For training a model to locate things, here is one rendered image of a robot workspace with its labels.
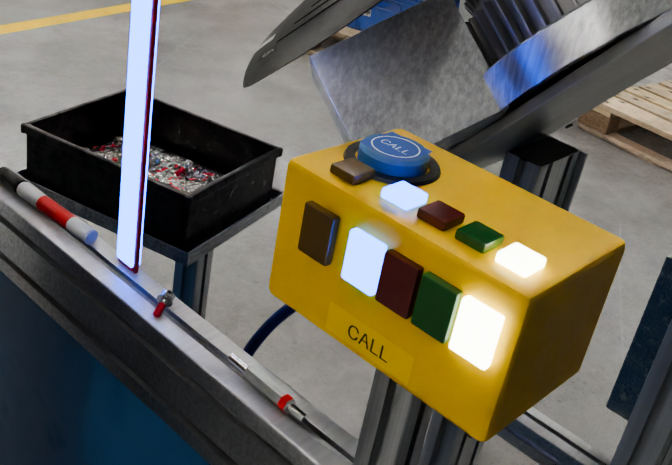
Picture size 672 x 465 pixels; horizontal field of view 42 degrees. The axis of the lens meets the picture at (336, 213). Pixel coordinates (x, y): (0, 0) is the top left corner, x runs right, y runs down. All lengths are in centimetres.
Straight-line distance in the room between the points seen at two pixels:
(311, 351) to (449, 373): 168
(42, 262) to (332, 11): 42
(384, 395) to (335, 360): 157
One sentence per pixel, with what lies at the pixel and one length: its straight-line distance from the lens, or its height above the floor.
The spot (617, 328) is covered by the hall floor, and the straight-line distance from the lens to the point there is 255.
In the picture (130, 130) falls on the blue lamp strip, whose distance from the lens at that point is 70.
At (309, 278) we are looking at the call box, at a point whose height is 101.
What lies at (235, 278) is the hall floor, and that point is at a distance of 233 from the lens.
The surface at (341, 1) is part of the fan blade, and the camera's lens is 100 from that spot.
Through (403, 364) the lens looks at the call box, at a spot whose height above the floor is 100.
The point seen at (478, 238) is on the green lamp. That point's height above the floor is 108.
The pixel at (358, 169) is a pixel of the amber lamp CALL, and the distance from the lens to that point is 46.
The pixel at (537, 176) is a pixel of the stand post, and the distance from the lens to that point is 98.
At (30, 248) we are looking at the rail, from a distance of 83.
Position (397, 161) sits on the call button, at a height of 108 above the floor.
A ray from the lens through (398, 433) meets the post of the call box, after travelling 54.
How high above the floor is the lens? 127
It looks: 28 degrees down
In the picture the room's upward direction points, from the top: 11 degrees clockwise
